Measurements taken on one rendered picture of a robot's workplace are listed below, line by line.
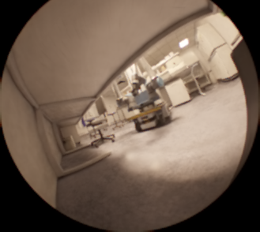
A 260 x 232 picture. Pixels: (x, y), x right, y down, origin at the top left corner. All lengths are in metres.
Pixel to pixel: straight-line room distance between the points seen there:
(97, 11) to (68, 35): 0.15
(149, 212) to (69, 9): 0.74
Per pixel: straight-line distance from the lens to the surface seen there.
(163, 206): 0.40
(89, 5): 0.36
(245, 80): 0.19
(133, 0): 0.39
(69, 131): 2.90
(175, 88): 2.57
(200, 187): 0.42
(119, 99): 1.52
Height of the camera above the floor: 0.38
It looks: 8 degrees up
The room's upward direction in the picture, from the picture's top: 22 degrees counter-clockwise
